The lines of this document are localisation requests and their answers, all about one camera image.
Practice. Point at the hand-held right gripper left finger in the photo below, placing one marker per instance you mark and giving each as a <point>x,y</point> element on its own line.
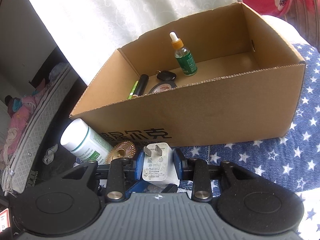
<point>139,170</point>

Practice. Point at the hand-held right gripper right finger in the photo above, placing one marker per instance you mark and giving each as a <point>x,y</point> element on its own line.
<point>178,166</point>

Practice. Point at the white charger plug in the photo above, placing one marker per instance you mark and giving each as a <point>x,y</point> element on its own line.
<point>157,165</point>

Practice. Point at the brown cardboard box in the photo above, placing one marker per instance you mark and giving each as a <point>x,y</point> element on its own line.
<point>212,110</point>

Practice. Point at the green tube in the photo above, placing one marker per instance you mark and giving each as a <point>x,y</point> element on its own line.
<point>132,91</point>

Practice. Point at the blue plastic object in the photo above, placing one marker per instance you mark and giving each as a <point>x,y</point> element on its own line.
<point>136,188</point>

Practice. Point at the gold mesh ornament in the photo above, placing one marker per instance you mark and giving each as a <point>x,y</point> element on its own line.
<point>122,150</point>

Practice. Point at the white pill bottle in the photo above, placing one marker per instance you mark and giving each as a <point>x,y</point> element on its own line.
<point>82,140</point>

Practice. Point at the black tape roll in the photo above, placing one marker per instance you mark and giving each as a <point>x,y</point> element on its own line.
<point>162,87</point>

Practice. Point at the black cylinder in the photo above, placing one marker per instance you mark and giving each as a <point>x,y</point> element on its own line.
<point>141,85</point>

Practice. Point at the white sock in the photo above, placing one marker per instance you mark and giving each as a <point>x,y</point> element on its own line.
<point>50,153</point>

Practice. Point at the black key fob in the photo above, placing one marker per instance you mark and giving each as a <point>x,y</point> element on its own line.
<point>166,75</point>

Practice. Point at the white quilted mattress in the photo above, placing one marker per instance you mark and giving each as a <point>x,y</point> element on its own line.
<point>37,140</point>

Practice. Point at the green label dropper bottle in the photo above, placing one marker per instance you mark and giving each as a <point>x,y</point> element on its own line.
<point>187,60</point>

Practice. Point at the star patterned patchwork blanket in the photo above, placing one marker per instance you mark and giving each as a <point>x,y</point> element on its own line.
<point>287,155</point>

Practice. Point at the pink clothes pile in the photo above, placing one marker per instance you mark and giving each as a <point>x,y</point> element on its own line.
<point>22,120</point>

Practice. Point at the white patterned curtain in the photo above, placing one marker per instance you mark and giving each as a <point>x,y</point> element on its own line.
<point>112,17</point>

